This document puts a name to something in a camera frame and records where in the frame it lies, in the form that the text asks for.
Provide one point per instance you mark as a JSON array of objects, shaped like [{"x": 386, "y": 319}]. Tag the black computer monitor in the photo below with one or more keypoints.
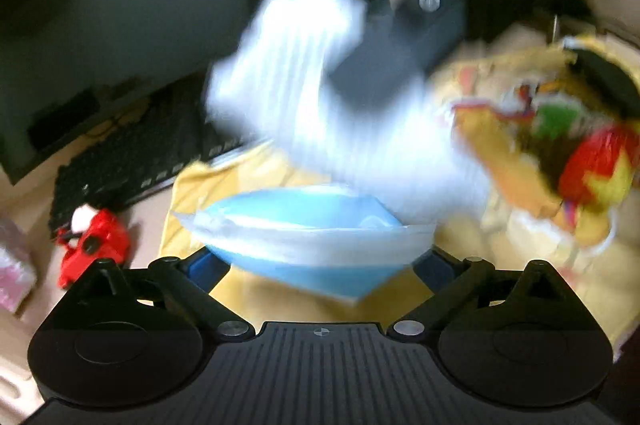
[{"x": 125, "y": 20}]

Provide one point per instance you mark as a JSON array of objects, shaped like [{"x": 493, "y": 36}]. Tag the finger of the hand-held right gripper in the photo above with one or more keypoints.
[{"x": 380, "y": 60}]

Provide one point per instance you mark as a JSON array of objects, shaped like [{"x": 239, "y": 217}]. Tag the yellow printed towel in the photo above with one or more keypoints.
[{"x": 260, "y": 185}]

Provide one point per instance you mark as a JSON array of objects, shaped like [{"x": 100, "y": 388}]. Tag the red toy car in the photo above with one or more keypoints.
[{"x": 95, "y": 237}]

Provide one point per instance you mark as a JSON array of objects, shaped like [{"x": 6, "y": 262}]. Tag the brown crochet doll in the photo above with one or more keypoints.
[{"x": 590, "y": 165}]

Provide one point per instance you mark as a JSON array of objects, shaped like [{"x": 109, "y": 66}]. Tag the black keyboard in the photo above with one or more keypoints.
[{"x": 130, "y": 155}]

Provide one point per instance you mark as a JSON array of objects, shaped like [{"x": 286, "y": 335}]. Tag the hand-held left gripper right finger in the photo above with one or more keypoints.
[{"x": 433, "y": 274}]

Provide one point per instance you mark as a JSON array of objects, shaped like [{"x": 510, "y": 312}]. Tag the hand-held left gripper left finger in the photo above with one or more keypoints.
[{"x": 205, "y": 269}]

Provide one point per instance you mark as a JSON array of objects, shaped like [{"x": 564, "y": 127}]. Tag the white wet wipe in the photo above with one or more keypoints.
[{"x": 310, "y": 85}]

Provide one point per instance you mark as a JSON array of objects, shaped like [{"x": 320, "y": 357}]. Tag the yellow character-shaped cushion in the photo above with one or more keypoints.
[{"x": 505, "y": 155}]

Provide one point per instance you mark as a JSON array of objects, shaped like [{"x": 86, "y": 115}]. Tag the blue wet wipe packet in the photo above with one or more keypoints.
[{"x": 310, "y": 235}]

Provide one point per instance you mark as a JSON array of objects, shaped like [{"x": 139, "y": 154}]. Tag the pink patterned box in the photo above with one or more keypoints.
[{"x": 15, "y": 265}]

